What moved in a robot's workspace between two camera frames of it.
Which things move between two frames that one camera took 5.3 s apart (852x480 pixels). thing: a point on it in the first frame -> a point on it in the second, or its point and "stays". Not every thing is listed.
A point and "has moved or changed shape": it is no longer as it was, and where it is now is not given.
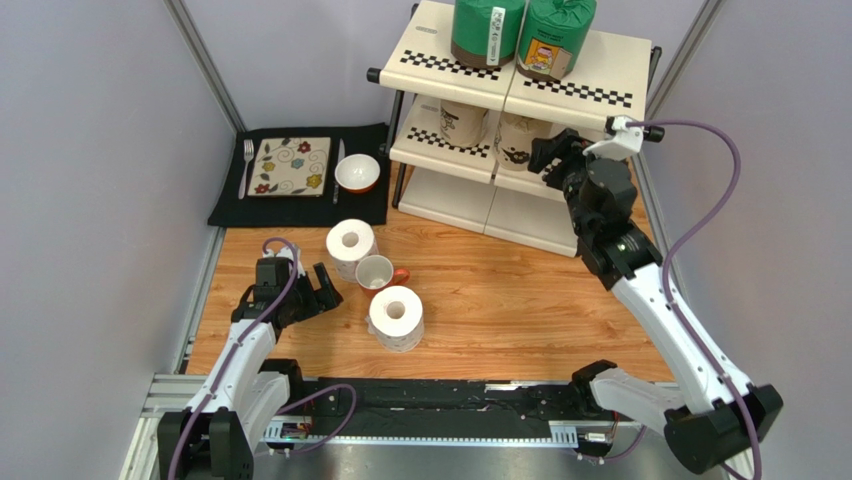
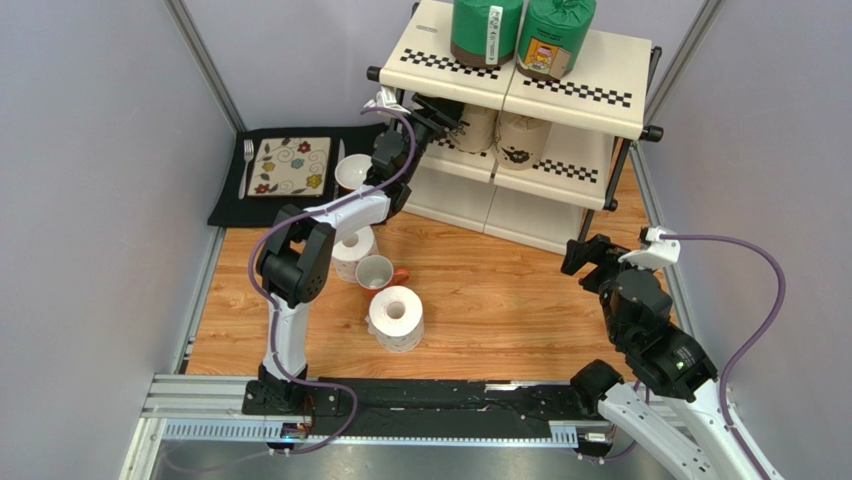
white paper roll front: (396, 319) stays
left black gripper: (323, 299) -> (438, 117)
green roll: (486, 33) stays
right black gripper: (566, 162) -> (595, 263)
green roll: (555, 33) stays
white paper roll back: (349, 240) stays
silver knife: (341, 155) stays
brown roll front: (513, 139) stays
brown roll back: (462, 125) has moved or changed shape
